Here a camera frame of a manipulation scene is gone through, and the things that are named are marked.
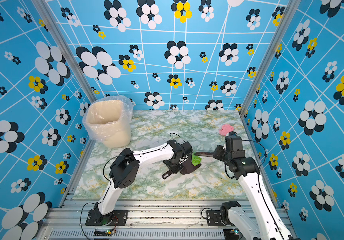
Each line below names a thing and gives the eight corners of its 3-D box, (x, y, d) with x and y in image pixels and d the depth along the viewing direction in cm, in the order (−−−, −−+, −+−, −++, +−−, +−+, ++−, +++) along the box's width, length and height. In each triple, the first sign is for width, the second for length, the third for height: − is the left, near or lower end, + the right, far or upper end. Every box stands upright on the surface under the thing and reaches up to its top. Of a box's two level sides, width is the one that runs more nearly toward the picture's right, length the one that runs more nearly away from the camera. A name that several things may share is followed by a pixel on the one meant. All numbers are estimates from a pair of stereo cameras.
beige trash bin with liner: (93, 154, 99) (70, 129, 78) (106, 123, 116) (90, 95, 95) (133, 154, 99) (121, 129, 78) (140, 123, 116) (131, 95, 95)
